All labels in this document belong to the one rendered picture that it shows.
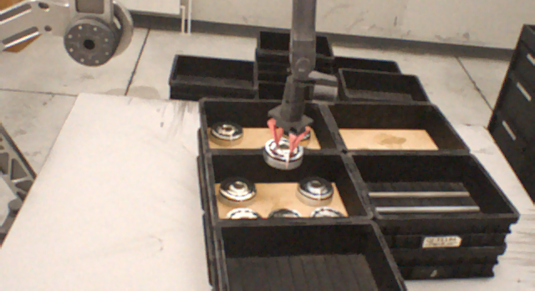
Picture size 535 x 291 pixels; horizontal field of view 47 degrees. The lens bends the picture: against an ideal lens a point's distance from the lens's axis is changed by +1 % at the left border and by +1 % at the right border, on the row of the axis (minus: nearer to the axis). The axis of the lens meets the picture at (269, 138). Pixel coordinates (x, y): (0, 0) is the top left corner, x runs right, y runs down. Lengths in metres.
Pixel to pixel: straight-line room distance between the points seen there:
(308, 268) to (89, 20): 0.88
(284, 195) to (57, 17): 0.83
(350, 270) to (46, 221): 0.85
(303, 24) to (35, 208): 0.94
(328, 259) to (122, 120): 1.03
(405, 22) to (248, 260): 3.62
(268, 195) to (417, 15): 3.38
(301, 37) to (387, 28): 3.46
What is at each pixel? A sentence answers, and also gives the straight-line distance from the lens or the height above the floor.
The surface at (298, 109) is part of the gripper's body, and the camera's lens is 1.54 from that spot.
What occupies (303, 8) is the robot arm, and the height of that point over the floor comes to 1.38.
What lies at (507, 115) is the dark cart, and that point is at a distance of 3.32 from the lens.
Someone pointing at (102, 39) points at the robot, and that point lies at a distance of 1.78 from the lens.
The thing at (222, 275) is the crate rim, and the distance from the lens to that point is 1.34.
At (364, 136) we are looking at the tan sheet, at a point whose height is 0.83.
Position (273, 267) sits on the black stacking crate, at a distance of 1.52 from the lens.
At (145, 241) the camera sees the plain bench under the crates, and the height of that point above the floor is 0.70.
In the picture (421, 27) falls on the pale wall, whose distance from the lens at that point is 4.98.
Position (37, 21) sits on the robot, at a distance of 1.94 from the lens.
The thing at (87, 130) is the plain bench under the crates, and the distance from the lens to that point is 2.22.
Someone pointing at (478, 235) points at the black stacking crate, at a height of 0.86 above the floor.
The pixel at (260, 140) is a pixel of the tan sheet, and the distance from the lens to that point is 1.96.
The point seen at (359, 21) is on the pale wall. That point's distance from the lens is 4.85.
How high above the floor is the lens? 1.87
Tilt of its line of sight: 32 degrees down
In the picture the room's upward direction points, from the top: 7 degrees clockwise
